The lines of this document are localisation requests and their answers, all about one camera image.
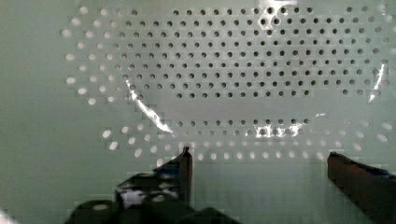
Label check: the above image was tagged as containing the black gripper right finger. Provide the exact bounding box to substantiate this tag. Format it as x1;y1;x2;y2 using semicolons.
327;152;396;224

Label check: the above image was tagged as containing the green perforated strainer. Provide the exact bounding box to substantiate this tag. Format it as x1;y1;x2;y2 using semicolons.
1;0;395;224

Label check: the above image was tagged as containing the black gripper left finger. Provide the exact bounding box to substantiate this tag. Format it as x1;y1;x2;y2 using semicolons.
115;147;192;209

